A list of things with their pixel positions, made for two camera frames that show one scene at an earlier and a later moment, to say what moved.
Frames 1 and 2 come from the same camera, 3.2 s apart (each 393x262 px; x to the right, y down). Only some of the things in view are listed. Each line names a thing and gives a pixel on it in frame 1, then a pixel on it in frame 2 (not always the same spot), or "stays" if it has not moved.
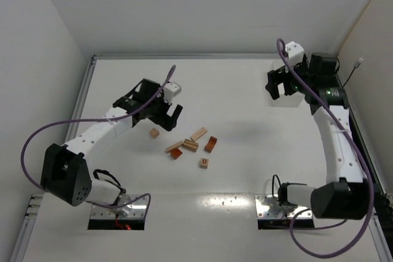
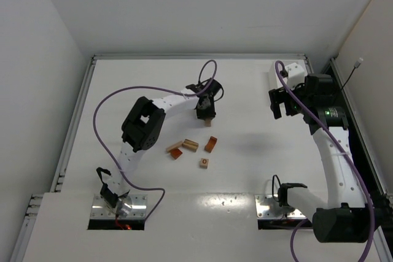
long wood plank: x=174 y=146 stays
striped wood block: x=190 y=145 stays
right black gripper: x=279 y=80 -> x=277 y=99
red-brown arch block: x=210 y=143 stays
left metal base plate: x=134 y=209 stays
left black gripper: x=164 y=113 -> x=206 y=112
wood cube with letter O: x=204 y=163 stays
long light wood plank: x=198 y=134 -> x=207 y=122
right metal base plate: x=267 y=207 stays
